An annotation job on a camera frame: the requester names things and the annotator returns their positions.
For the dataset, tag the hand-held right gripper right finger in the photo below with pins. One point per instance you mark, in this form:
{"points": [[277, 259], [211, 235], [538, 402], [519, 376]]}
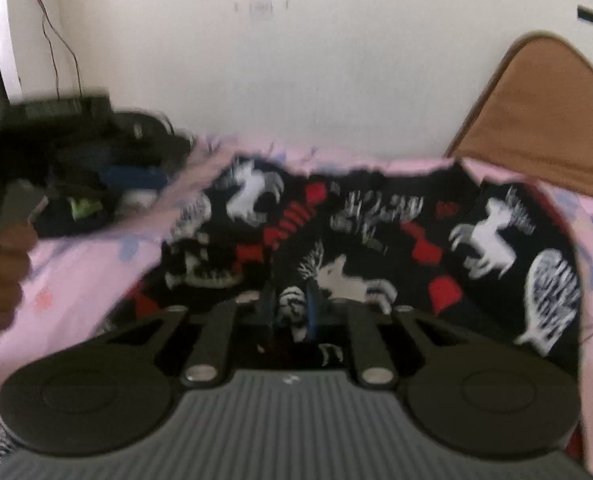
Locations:
{"points": [[314, 310]]}

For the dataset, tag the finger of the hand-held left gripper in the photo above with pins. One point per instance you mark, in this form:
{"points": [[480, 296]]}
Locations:
{"points": [[131, 177], [146, 137]]}

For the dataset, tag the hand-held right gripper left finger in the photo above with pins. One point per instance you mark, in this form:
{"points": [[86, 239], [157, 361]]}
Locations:
{"points": [[268, 310]]}

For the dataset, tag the black red white patterned sweater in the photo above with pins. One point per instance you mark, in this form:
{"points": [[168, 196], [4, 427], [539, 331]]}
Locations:
{"points": [[401, 260]]}

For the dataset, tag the folded green garment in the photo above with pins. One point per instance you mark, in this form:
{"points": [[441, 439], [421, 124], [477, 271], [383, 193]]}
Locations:
{"points": [[84, 208]]}

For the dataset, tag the folded black garment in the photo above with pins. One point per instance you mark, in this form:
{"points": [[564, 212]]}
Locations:
{"points": [[56, 225]]}

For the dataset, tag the pink floral bed sheet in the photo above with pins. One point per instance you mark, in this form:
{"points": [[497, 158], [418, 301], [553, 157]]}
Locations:
{"points": [[76, 270]]}

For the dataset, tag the brown wooden headboard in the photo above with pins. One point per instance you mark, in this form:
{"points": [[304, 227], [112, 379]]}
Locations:
{"points": [[541, 110]]}

